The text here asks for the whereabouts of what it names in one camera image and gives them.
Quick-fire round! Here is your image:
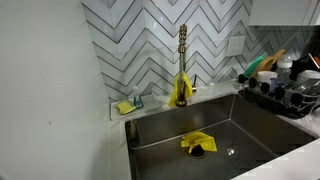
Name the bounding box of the white drying mat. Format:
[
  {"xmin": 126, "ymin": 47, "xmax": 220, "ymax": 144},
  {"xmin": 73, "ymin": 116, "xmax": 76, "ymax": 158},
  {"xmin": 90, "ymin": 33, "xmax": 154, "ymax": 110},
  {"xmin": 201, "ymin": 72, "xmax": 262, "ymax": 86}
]
[{"xmin": 279, "ymin": 108, "xmax": 320, "ymax": 138}]

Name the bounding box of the clear bottle with teal base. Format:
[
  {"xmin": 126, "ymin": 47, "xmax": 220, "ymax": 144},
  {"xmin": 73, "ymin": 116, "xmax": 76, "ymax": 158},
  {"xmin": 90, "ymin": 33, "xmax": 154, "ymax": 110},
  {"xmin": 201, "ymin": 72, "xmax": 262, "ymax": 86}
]
[{"xmin": 132, "ymin": 85, "xmax": 145, "ymax": 110}]

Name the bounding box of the white sponge tray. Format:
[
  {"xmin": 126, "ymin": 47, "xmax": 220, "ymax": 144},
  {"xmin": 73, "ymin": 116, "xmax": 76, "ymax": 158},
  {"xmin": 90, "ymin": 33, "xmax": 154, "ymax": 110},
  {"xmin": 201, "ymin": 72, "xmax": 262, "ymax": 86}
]
[{"xmin": 110, "ymin": 93, "xmax": 162, "ymax": 121}]

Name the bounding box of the metal spoon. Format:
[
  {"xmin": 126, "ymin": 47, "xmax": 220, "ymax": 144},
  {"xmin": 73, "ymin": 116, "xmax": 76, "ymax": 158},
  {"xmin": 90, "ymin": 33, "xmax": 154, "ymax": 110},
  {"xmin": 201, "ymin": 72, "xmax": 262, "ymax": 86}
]
[{"xmin": 226, "ymin": 138, "xmax": 238, "ymax": 157}]

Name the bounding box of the black sink drain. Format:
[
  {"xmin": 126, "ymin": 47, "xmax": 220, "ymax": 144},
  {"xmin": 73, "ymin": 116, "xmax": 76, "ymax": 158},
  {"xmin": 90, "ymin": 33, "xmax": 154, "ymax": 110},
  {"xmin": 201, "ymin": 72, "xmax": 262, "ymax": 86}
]
[{"xmin": 186, "ymin": 144, "xmax": 208, "ymax": 159}]

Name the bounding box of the metal sink caddy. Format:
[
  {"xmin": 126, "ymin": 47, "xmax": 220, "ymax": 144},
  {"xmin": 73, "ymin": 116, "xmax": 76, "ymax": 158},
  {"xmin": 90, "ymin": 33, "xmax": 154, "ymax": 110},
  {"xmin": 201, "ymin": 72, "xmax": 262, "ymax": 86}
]
[{"xmin": 127, "ymin": 119, "xmax": 144, "ymax": 150}]

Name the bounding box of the small gold lever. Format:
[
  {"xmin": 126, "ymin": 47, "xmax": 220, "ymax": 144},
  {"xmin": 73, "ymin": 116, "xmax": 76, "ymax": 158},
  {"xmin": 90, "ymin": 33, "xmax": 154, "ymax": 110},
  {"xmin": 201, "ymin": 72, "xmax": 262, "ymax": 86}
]
[{"xmin": 191, "ymin": 74, "xmax": 198, "ymax": 93}]

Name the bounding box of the green cutting board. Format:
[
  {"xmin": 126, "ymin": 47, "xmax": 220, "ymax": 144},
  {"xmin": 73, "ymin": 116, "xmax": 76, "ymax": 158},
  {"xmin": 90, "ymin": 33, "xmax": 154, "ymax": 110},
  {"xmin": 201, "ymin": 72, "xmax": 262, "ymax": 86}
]
[{"xmin": 244, "ymin": 53, "xmax": 269, "ymax": 78}]

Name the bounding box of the clear baby bottle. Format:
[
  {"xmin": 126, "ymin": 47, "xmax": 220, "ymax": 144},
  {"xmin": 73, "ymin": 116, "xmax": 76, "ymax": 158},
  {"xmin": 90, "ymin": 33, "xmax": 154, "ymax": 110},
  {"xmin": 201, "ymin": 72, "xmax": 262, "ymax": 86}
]
[{"xmin": 275, "ymin": 55, "xmax": 294, "ymax": 84}]

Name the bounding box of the yellow sponge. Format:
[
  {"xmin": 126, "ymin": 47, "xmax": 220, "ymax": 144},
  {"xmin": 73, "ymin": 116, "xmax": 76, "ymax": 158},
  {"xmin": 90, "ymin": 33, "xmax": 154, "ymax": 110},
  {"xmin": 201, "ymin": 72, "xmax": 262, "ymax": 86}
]
[{"xmin": 115, "ymin": 100, "xmax": 137, "ymax": 116}]

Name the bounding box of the orange handled utensil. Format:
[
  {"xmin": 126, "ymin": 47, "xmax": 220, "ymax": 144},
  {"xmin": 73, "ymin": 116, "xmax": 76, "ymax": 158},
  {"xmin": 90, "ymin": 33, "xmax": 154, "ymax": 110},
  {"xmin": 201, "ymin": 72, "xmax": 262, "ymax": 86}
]
[{"xmin": 307, "ymin": 52, "xmax": 320, "ymax": 69}]

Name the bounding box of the wooden cutting board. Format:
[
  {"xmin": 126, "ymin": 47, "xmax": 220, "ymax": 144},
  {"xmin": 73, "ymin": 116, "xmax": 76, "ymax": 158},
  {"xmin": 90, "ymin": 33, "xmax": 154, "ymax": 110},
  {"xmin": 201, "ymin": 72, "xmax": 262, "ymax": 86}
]
[
  {"xmin": 266, "ymin": 48, "xmax": 287, "ymax": 69},
  {"xmin": 250, "ymin": 55, "xmax": 278, "ymax": 78}
]

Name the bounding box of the gold spring faucet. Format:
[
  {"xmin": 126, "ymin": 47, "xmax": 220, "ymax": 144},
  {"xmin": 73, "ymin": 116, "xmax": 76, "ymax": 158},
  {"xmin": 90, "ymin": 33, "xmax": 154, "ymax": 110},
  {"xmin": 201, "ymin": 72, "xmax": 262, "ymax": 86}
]
[{"xmin": 175, "ymin": 23, "xmax": 189, "ymax": 108}]

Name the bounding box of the white wall outlet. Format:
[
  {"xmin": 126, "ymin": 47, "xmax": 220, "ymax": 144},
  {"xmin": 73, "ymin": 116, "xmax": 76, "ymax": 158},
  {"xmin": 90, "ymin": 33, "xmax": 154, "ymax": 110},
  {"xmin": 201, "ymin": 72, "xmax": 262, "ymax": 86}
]
[{"xmin": 226, "ymin": 35, "xmax": 247, "ymax": 58}]

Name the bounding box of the black cookware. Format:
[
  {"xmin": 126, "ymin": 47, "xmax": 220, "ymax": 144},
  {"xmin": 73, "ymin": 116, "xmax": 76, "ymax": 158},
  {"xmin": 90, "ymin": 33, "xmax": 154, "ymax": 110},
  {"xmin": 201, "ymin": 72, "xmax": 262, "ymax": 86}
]
[{"xmin": 289, "ymin": 54, "xmax": 318, "ymax": 81}]

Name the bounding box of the white upper cabinet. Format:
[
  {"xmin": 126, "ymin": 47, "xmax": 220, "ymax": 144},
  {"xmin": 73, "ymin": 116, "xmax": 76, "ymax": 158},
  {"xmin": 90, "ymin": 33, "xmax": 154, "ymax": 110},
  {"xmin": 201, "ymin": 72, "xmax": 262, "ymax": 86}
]
[{"xmin": 248, "ymin": 0, "xmax": 320, "ymax": 27}]

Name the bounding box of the yellow cloth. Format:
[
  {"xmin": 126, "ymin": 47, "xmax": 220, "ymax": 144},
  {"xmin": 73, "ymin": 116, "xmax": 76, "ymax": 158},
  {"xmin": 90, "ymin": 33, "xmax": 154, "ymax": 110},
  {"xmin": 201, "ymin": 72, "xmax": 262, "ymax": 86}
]
[{"xmin": 167, "ymin": 71, "xmax": 194, "ymax": 108}]

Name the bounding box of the white bowl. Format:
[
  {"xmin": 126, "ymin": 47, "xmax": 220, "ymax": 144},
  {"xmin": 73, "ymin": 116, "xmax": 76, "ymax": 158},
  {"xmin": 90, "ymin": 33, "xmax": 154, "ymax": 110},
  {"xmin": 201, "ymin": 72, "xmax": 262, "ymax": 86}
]
[{"xmin": 295, "ymin": 69, "xmax": 320, "ymax": 87}]

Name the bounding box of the yellow rubber glove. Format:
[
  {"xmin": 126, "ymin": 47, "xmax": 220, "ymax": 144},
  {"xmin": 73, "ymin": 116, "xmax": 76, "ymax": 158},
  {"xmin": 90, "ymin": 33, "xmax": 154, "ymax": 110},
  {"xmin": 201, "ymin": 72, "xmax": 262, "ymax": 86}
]
[{"xmin": 180, "ymin": 131, "xmax": 218, "ymax": 154}]

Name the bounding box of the black dish rack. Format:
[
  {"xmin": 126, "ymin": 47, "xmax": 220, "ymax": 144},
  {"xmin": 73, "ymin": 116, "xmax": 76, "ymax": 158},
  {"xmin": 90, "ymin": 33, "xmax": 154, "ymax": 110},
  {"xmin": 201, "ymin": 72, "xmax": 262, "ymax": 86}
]
[{"xmin": 237, "ymin": 73, "xmax": 320, "ymax": 120}]

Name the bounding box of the stainless steel sink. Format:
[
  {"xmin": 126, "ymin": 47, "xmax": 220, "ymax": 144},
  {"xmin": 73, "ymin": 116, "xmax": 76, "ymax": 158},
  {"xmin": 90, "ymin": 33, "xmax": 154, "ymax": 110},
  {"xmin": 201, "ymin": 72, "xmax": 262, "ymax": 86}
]
[{"xmin": 124, "ymin": 93, "xmax": 317, "ymax": 180}]

